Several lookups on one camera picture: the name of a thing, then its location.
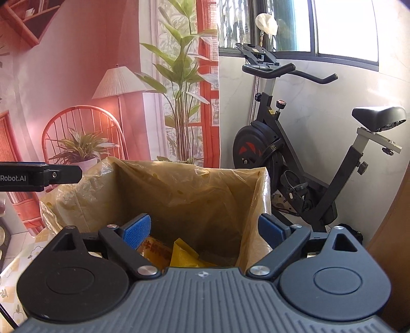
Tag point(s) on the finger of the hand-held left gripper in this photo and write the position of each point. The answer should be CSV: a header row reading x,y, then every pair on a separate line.
x,y
64,174

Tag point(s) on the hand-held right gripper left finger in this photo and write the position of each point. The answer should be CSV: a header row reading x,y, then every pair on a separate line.
x,y
138,231

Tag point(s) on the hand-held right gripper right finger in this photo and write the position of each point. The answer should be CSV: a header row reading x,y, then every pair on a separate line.
x,y
268,231

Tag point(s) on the cardboard box with plastic liner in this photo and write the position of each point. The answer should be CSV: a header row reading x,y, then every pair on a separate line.
x,y
96,189

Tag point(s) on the yellow snack packet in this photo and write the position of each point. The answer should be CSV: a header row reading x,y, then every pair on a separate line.
x,y
184,254

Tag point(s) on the brown cardboard box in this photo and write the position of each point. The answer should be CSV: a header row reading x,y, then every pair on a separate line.
x,y
198,205

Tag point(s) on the black exercise bike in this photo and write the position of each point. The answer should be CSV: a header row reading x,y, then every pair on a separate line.
x,y
288,153

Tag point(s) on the printed room-scene backdrop cloth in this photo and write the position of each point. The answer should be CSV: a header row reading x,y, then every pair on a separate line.
x,y
112,80

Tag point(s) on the brown wooden board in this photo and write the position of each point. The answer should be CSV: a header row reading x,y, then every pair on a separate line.
x,y
392,243

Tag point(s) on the white cloth bag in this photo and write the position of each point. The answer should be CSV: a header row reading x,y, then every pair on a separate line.
x,y
266,23

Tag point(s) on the dark-framed window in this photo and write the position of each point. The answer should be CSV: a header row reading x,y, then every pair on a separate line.
x,y
320,28

